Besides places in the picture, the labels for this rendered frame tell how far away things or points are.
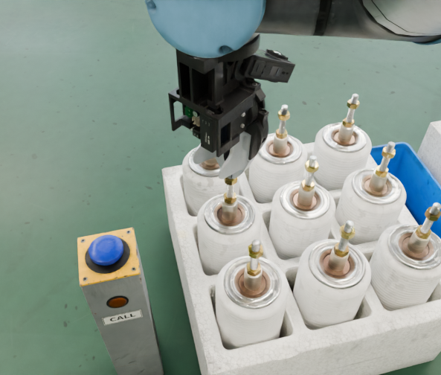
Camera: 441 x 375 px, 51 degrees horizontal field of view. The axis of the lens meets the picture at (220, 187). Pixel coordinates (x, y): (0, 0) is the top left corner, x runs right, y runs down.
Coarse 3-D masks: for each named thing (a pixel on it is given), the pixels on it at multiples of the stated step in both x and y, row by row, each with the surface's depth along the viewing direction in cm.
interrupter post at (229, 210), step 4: (236, 200) 66; (224, 204) 66; (228, 204) 66; (232, 204) 66; (236, 204) 66; (224, 208) 66; (228, 208) 65; (232, 208) 66; (236, 208) 67; (224, 212) 67; (228, 212) 66; (232, 212) 66; (236, 212) 67; (224, 216) 67; (228, 216) 67; (232, 216) 67
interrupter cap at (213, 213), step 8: (216, 200) 70; (240, 200) 70; (208, 208) 69; (216, 208) 69; (240, 208) 69; (248, 208) 69; (208, 216) 68; (216, 216) 68; (240, 216) 68; (248, 216) 68; (208, 224) 66; (216, 224) 66; (224, 224) 67; (232, 224) 67; (240, 224) 66; (248, 224) 66; (224, 232) 65; (232, 232) 65; (240, 232) 66
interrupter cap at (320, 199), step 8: (296, 184) 72; (288, 192) 71; (296, 192) 71; (320, 192) 71; (280, 200) 70; (288, 200) 70; (296, 200) 70; (312, 200) 70; (320, 200) 70; (328, 200) 69; (288, 208) 69; (296, 208) 69; (304, 208) 69; (312, 208) 69; (320, 208) 68; (328, 208) 68; (296, 216) 68; (304, 216) 67; (312, 216) 67; (320, 216) 68
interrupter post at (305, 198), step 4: (300, 188) 68; (300, 192) 68; (304, 192) 67; (308, 192) 67; (312, 192) 67; (300, 196) 68; (304, 196) 68; (308, 196) 68; (312, 196) 68; (300, 200) 69; (304, 200) 68; (308, 200) 68; (300, 204) 69; (304, 204) 69; (308, 204) 69
